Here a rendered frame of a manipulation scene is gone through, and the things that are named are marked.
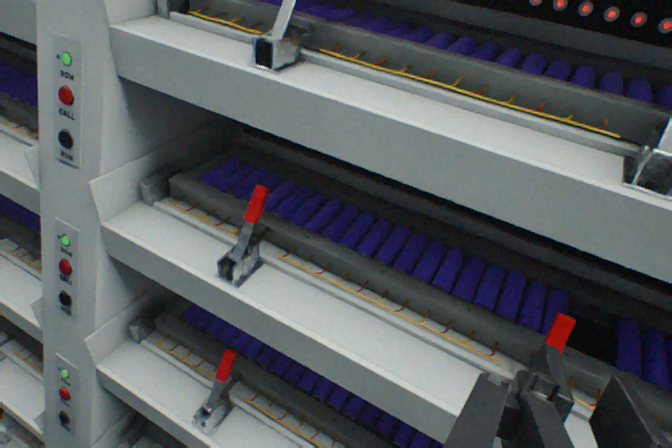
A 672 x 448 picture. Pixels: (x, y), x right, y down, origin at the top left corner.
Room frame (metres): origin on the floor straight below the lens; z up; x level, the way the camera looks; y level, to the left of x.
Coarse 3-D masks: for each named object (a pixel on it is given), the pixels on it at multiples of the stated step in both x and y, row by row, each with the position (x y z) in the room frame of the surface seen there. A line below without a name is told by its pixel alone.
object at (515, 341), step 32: (192, 192) 0.44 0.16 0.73; (288, 224) 0.41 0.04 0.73; (320, 256) 0.38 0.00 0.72; (352, 256) 0.38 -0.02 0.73; (384, 288) 0.36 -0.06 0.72; (416, 288) 0.35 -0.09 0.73; (448, 320) 0.34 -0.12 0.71; (480, 320) 0.33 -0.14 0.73; (480, 352) 0.31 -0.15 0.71; (512, 352) 0.32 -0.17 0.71; (576, 352) 0.31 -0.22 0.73; (576, 384) 0.30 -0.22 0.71; (640, 384) 0.29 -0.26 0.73
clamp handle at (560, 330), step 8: (560, 312) 0.29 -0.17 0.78; (560, 320) 0.28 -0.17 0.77; (568, 320) 0.28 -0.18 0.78; (552, 328) 0.28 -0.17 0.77; (560, 328) 0.28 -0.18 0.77; (568, 328) 0.28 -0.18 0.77; (552, 336) 0.28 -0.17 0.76; (560, 336) 0.28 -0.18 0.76; (568, 336) 0.28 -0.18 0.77; (552, 344) 0.28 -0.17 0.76; (560, 344) 0.27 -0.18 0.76; (560, 352) 0.27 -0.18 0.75
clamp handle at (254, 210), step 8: (256, 192) 0.37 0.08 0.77; (264, 192) 0.37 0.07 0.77; (256, 200) 0.37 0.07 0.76; (264, 200) 0.37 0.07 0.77; (248, 208) 0.37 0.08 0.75; (256, 208) 0.37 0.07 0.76; (248, 216) 0.37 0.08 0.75; (256, 216) 0.37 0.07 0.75; (248, 224) 0.37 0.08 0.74; (256, 224) 0.37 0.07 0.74; (248, 232) 0.36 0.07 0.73; (240, 240) 0.36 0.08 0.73; (248, 240) 0.36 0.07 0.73; (240, 248) 0.36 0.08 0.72; (240, 256) 0.36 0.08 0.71
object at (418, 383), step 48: (192, 144) 0.51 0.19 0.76; (96, 192) 0.39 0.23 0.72; (144, 192) 0.43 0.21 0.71; (384, 192) 0.48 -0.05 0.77; (144, 240) 0.38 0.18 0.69; (192, 240) 0.39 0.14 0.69; (528, 240) 0.42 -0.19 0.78; (192, 288) 0.36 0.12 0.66; (240, 288) 0.34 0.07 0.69; (288, 288) 0.35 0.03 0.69; (624, 288) 0.39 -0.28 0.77; (288, 336) 0.32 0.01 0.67; (336, 336) 0.31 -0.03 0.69; (384, 336) 0.32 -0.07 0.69; (384, 384) 0.28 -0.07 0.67; (432, 384) 0.28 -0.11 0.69; (432, 432) 0.27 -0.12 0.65; (576, 432) 0.27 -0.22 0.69
